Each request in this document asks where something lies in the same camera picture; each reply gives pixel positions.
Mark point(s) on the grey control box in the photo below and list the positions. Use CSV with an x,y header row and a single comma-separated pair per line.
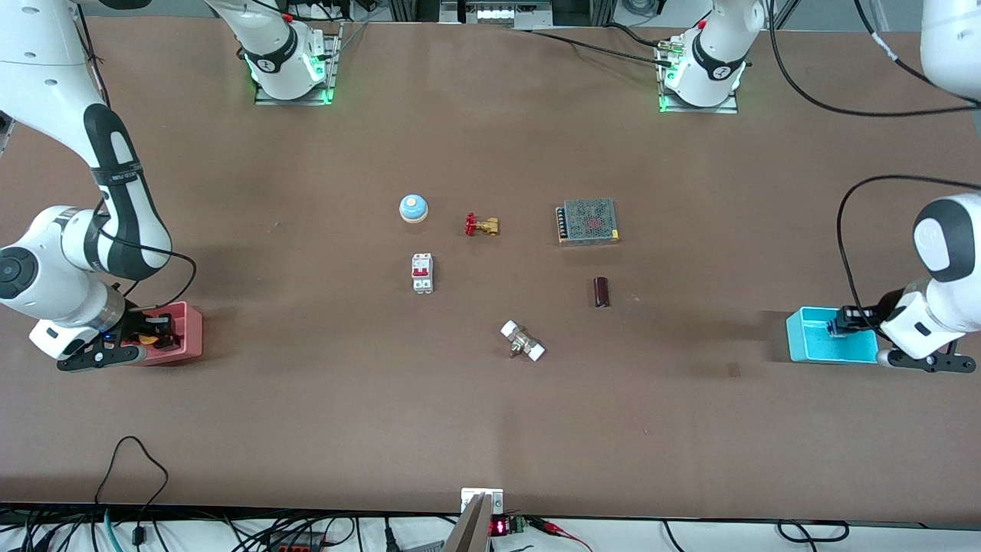
x,y
498,14

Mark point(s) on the cyan plastic bin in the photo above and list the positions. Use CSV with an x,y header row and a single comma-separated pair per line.
x,y
812,349

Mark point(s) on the white mount bracket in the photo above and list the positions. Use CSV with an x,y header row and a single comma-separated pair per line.
x,y
494,500

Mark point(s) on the metal mesh power supply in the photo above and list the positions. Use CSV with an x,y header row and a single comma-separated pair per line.
x,y
590,222

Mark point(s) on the grey camera mount pole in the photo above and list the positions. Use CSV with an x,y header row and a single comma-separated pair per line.
x,y
471,529

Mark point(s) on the dark brown capacitor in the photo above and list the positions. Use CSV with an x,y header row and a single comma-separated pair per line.
x,y
602,293

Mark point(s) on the blue dome buzzer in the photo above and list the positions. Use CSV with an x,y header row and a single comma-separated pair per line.
x,y
413,205

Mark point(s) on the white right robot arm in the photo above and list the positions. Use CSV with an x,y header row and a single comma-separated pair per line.
x,y
46,77

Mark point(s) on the yellow push button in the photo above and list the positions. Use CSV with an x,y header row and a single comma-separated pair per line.
x,y
150,337

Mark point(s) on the red digit display module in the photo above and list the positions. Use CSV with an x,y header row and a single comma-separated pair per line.
x,y
500,527

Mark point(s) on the pink plastic bin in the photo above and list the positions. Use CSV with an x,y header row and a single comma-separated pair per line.
x,y
190,337

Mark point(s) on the red clip lead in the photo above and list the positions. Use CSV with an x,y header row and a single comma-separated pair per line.
x,y
559,529

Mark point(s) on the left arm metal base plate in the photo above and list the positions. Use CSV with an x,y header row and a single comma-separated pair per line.
x,y
697,110

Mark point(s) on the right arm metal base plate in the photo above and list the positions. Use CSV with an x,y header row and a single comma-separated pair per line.
x,y
295,101

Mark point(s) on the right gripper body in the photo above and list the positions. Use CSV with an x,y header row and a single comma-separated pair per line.
x,y
140,323

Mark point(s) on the white circuit breaker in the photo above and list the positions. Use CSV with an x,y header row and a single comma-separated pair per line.
x,y
422,284

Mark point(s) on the metal valve white caps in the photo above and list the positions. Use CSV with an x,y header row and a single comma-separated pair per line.
x,y
521,341

